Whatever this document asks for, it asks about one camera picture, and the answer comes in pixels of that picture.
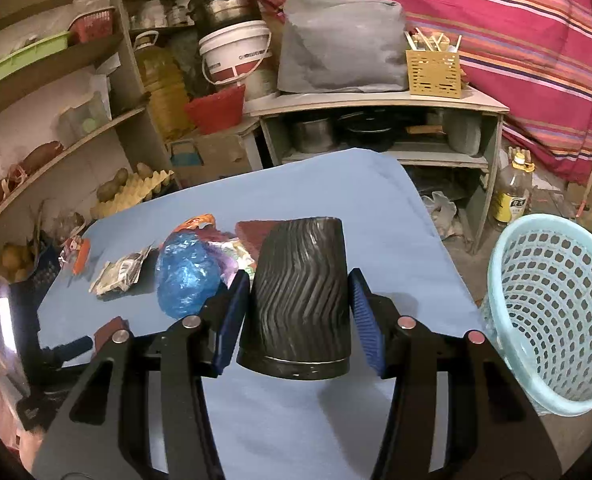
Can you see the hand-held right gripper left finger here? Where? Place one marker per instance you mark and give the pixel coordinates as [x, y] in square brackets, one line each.
[231, 320]

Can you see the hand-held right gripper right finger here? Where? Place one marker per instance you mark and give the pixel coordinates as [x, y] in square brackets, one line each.
[366, 325]

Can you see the blue plastic bag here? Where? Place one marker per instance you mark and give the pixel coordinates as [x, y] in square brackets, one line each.
[186, 275]

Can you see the pink snack packet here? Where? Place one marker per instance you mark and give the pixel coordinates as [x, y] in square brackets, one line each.
[238, 255]

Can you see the black ribbed cup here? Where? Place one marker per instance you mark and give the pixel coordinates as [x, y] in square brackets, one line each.
[301, 300]

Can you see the light blue plastic basket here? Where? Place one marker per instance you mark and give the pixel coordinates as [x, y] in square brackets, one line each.
[551, 310]

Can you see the small red wrapper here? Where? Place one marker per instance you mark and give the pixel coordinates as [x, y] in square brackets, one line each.
[81, 255]

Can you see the orange snack packet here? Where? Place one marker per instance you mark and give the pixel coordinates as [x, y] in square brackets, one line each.
[196, 221]

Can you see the silver crumpled wrapper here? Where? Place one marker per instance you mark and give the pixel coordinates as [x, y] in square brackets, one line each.
[121, 272]

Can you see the clear plastic bag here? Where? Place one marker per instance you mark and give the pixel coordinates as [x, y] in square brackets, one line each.
[61, 220]

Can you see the white plastic bag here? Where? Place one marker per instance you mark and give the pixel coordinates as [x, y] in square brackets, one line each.
[441, 212]

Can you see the blue tablecloth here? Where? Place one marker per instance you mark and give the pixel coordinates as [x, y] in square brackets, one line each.
[326, 185]

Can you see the yellow egg tray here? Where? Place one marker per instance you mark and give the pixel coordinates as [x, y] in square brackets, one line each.
[131, 192]

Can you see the cardboard box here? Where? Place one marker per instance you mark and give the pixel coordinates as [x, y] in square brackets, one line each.
[221, 152]

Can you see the brown sweet potato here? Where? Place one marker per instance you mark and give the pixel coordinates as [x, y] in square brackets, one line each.
[41, 155]

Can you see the clear oil bottle yellow cap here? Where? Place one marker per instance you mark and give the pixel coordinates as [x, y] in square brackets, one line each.
[511, 195]

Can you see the black pan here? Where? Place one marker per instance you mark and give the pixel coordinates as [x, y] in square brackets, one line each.
[368, 130]

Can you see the small steel pot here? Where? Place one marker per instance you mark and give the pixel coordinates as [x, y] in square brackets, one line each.
[312, 135]

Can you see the red plastic basket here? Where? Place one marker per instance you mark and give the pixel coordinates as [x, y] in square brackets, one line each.
[213, 110]

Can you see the grey plastic container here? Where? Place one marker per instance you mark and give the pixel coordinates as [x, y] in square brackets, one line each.
[463, 132]

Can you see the grey wooden cabinet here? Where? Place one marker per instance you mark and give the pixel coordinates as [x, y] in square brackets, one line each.
[376, 97]

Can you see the yellow oil jug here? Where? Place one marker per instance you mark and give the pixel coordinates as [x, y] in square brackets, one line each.
[161, 85]

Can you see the yellow perforated utensil holder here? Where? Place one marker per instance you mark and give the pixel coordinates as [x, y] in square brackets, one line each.
[433, 75]

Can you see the green plastic tray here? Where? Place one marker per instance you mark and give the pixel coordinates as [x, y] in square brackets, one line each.
[21, 62]

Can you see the white bucket red label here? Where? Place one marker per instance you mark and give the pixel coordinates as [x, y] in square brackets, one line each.
[236, 55]

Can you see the grey cushion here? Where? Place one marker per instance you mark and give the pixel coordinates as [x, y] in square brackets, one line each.
[341, 45]

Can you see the bundle of chopsticks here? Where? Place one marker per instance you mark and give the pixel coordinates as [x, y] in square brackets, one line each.
[426, 40]

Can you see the small red mesh basket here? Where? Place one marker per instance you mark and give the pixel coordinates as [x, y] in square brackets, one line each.
[93, 25]

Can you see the red striped blanket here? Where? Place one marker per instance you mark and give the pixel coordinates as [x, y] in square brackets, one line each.
[526, 60]

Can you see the large steel pot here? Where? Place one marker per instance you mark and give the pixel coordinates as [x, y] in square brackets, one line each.
[223, 5]

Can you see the wooden wall shelf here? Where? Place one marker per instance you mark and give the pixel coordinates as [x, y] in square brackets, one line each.
[126, 60]

